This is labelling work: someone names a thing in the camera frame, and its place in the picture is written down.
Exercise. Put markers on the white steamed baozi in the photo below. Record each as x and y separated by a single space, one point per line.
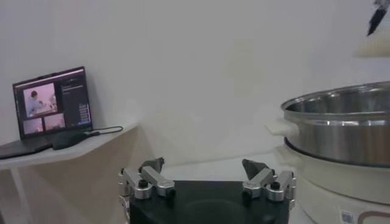
377 45

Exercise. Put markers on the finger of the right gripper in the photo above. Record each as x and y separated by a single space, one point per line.
377 18

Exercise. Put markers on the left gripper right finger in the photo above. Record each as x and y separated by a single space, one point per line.
259 179

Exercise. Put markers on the white side table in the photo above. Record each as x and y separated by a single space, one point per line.
76 150

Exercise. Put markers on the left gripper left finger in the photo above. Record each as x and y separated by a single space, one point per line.
152 178

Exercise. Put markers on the perforated steel steamer basket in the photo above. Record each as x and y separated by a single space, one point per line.
341 137

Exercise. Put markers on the open black laptop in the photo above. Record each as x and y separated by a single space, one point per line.
51 103

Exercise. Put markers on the black computer mouse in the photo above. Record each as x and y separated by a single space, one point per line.
68 140

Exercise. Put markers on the cream electric cooker pot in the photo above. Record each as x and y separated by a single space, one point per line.
335 188

